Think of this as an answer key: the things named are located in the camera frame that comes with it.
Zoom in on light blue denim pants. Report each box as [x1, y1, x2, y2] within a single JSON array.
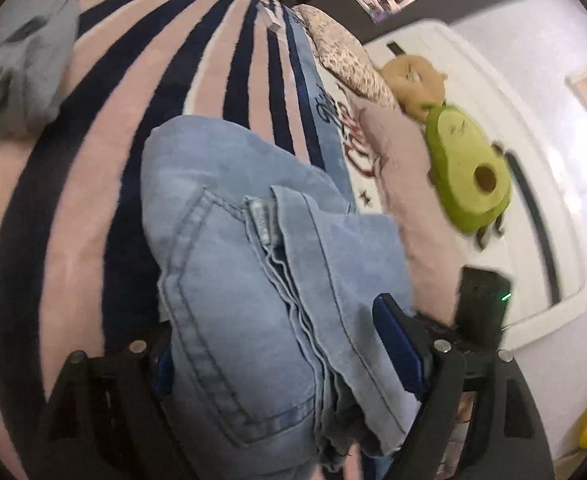
[[141, 116, 419, 479]]

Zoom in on pink ribbed pillow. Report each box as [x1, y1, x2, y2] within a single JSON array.
[[350, 96, 466, 325]]

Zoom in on white headboard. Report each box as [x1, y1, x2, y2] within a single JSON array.
[[365, 20, 587, 350]]

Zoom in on striped pink navy blanket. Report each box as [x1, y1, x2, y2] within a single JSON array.
[[0, 0, 381, 479]]

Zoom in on green avocado plush toy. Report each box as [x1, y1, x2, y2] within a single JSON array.
[[423, 103, 511, 252]]

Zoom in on tan plush toy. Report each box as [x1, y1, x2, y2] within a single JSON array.
[[379, 54, 447, 122]]

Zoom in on floral pillow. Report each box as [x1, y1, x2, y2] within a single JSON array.
[[293, 4, 399, 110]]

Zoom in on grey folded garment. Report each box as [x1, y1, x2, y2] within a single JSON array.
[[0, 0, 80, 139]]

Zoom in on white small remote box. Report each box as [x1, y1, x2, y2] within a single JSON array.
[[258, 2, 283, 34]]

